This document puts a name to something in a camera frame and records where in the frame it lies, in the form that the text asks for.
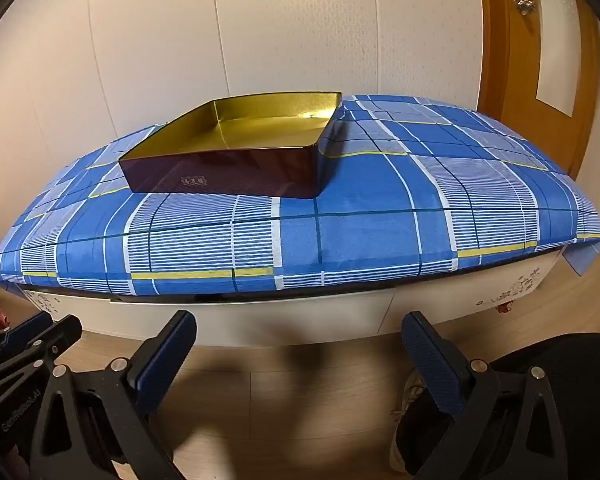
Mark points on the white dresser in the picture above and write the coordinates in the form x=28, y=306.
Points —
x=480, y=290

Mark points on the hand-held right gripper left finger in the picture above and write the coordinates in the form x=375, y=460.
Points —
x=167, y=355

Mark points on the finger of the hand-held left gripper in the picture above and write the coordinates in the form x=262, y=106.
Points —
x=30, y=326
x=67, y=332

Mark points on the white sneaker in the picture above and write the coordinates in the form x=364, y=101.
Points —
x=405, y=410

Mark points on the frosted door glass pane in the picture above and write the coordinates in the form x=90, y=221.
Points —
x=560, y=60

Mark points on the blue plaid cloth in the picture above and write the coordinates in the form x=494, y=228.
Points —
x=360, y=240

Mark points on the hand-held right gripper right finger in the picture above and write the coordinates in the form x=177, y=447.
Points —
x=430, y=360

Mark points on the dark red gold-lined box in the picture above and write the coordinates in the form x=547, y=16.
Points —
x=230, y=170

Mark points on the wooden door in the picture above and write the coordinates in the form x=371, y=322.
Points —
x=510, y=60

